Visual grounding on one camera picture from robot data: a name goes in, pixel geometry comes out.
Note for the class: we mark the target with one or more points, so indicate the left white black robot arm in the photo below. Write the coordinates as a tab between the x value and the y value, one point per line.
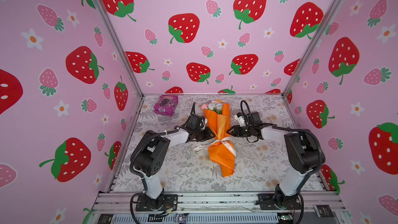
149	155

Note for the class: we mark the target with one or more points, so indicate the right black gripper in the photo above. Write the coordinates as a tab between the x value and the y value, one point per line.
236	130

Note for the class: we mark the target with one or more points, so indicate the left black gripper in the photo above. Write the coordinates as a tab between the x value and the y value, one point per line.
208	135

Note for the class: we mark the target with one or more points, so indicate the aluminium frame rail base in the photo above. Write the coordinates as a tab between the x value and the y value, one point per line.
313	207

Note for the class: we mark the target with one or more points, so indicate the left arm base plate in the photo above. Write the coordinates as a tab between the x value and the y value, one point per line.
162	203

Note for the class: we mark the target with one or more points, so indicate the orange wrapping paper sheet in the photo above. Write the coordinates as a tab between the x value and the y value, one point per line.
222	150

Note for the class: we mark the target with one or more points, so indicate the white printed ribbon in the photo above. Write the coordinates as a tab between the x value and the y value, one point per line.
226	142

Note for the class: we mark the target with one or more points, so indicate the purple snack packet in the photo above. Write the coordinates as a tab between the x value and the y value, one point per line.
166	105

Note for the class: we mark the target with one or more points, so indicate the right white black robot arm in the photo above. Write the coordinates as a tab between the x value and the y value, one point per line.
303	150

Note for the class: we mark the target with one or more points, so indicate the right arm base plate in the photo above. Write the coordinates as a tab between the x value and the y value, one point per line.
278	202

